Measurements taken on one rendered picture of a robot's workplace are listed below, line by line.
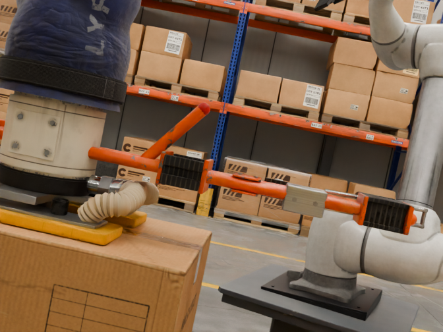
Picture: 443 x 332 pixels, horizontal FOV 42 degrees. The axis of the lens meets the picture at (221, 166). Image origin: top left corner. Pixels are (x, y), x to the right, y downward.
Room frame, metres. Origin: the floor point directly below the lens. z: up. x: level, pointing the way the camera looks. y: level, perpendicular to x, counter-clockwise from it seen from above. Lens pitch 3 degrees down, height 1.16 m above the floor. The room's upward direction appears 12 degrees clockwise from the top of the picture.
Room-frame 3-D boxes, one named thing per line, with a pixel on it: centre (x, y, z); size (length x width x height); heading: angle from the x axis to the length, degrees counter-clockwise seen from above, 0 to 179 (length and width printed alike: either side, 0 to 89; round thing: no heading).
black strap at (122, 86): (1.05, 0.31, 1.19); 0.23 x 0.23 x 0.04
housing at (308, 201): (1.01, -0.15, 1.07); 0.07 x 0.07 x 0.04; 85
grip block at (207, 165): (1.03, 0.06, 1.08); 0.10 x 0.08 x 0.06; 175
